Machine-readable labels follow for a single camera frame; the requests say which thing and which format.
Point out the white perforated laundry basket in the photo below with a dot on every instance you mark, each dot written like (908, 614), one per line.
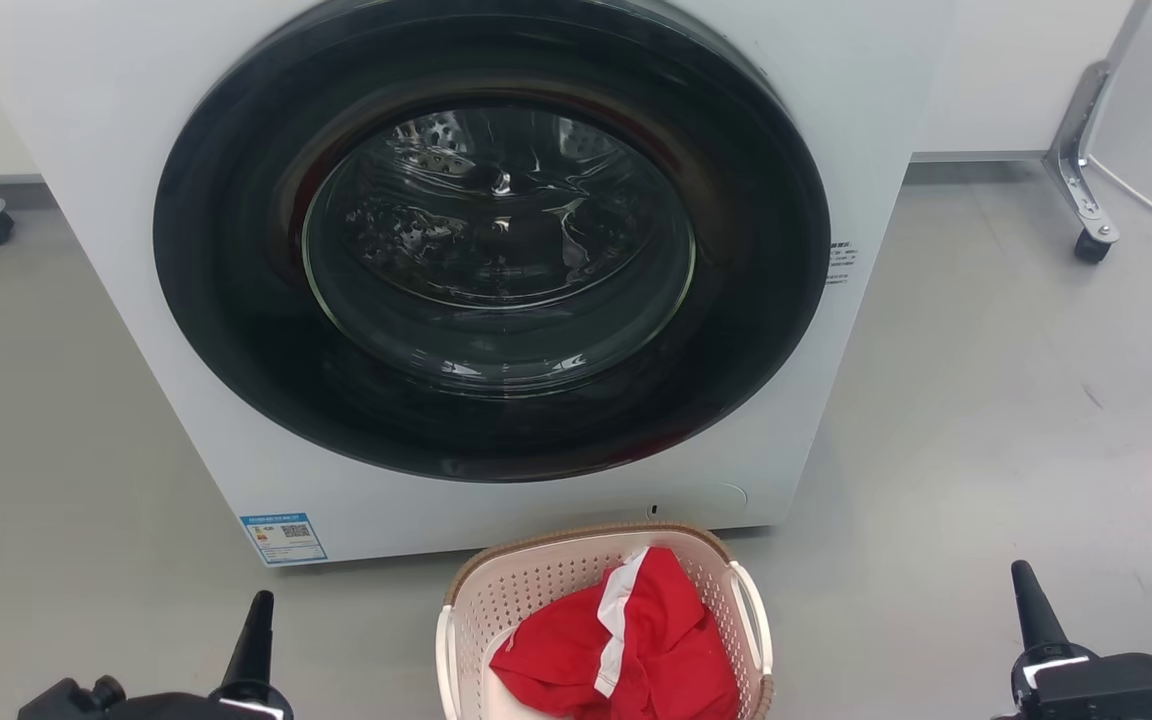
(536, 580)

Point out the white front-load washing machine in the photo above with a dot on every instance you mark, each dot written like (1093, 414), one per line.
(116, 150)

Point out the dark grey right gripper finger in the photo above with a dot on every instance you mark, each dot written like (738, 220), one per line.
(1036, 610)

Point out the dark round washing machine door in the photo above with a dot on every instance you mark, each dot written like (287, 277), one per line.
(236, 330)

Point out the blue energy label sticker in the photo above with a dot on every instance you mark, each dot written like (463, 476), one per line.
(283, 539)

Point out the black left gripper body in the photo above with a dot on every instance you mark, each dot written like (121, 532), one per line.
(166, 707)

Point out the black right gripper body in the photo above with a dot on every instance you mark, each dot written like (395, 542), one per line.
(1126, 690)

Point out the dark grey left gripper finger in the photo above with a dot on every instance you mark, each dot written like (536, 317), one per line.
(253, 645)

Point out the red and white garment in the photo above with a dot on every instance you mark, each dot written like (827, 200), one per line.
(656, 640)

